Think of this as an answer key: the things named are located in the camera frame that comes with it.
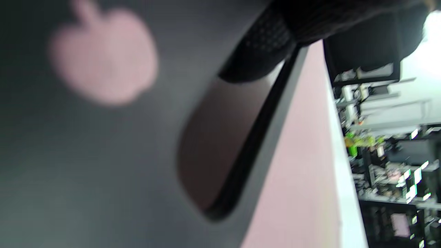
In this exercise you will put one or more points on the person's left hand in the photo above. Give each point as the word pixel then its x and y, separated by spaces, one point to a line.
pixel 262 48

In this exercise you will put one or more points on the pink cutting board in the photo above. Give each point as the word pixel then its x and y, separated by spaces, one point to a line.
pixel 293 172

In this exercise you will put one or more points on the black office chair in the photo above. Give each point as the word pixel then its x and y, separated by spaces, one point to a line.
pixel 361 58

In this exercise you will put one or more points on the yellow drink bottle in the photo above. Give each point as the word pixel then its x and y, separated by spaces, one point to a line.
pixel 361 140

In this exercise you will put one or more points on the green bowl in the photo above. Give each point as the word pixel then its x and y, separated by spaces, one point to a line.
pixel 352 151

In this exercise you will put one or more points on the grey monitor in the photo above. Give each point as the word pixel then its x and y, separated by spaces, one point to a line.
pixel 413 151

